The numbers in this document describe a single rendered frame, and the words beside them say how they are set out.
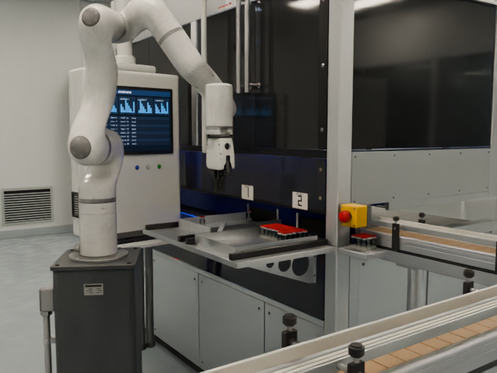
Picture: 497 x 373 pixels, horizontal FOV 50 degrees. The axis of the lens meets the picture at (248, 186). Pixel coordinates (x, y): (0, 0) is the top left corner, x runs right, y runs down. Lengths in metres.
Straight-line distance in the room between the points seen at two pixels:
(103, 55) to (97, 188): 0.41
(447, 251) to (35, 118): 5.94
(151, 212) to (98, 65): 1.01
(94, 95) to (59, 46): 5.46
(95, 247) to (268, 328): 0.83
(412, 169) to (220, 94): 0.85
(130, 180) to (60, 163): 4.65
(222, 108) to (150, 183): 1.01
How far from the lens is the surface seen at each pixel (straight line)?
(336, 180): 1.81
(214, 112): 1.61
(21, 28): 7.11
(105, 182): 1.76
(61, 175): 7.12
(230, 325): 2.48
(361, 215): 1.77
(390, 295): 2.10
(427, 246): 1.73
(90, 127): 1.70
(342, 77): 1.82
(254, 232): 2.00
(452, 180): 2.31
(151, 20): 1.70
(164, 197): 2.59
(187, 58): 1.65
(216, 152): 1.62
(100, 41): 1.71
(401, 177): 2.05
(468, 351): 0.94
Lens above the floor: 1.27
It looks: 6 degrees down
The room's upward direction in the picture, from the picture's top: straight up
